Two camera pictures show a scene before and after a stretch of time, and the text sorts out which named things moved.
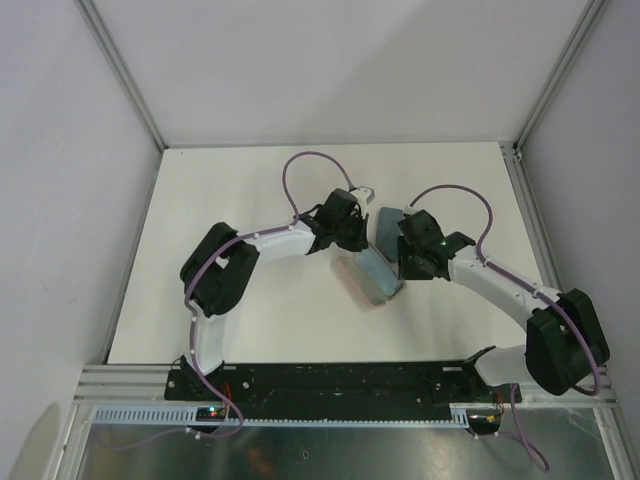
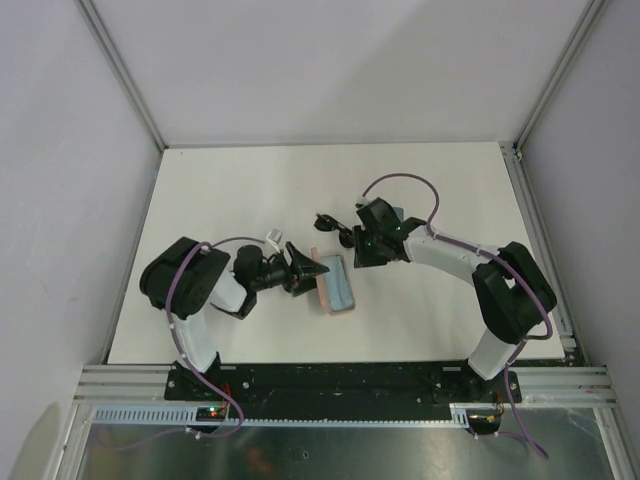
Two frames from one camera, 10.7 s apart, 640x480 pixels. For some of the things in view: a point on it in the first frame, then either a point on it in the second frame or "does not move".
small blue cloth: [378, 276] -> [338, 285]
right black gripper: [405, 272] -> [362, 259]
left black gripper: [360, 239] -> [299, 276]
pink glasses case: [361, 281] -> [335, 285]
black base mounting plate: [349, 385] does not move
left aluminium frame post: [122, 69] does not move
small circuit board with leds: [210, 414] does not move
